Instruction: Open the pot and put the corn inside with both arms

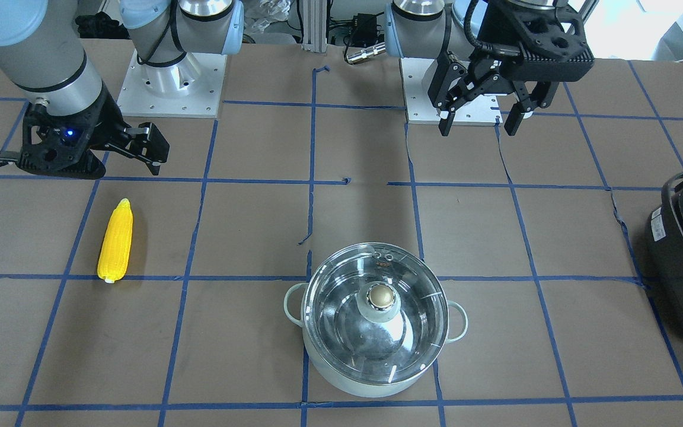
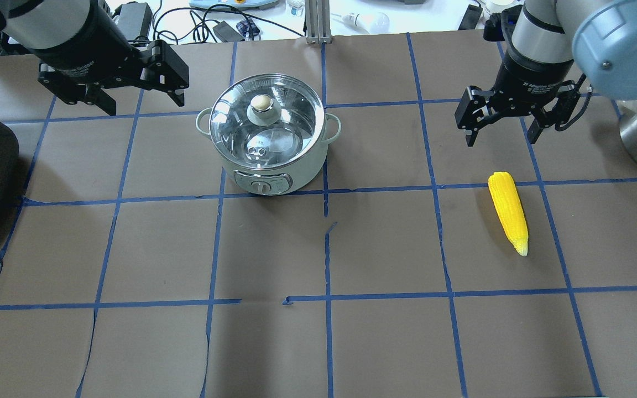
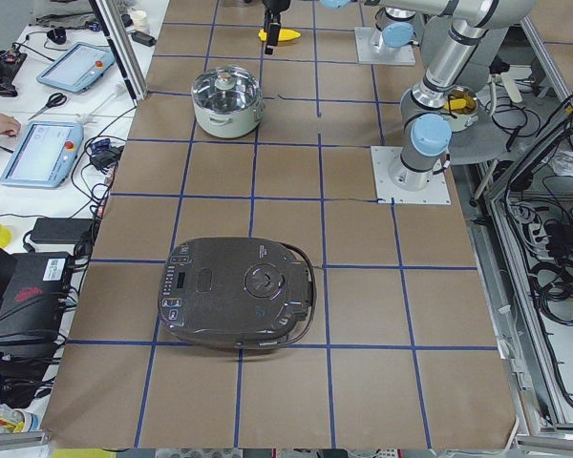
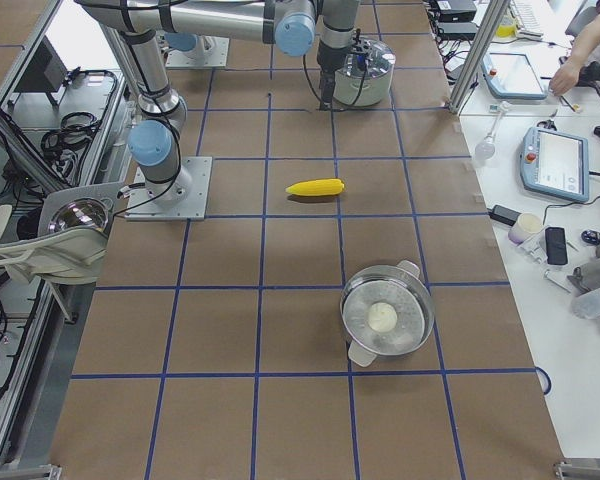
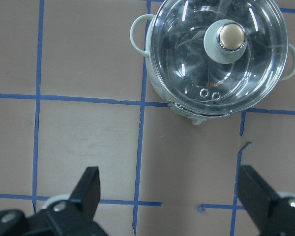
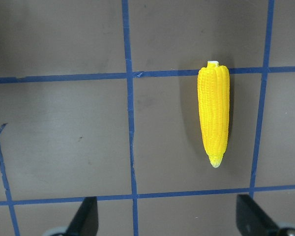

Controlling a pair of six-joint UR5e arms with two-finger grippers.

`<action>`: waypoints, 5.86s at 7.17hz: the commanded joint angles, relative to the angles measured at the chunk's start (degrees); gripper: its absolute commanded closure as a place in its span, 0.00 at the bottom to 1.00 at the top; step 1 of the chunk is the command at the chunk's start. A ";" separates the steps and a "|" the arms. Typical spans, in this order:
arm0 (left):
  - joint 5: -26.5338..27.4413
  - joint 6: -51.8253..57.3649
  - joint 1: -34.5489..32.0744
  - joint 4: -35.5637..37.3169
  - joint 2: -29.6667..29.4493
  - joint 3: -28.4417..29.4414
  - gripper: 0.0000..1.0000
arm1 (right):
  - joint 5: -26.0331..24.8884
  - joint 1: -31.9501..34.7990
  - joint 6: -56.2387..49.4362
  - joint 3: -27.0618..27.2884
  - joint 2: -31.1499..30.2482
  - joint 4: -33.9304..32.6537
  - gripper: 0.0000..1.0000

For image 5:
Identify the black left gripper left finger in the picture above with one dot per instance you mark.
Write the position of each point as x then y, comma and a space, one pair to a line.
87, 192

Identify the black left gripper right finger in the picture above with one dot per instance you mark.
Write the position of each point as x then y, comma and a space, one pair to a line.
255, 194

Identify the glass pot lid with knob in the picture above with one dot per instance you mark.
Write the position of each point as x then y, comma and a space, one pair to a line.
217, 55

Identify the pale green electric pot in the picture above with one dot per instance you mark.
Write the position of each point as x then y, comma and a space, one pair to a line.
211, 61

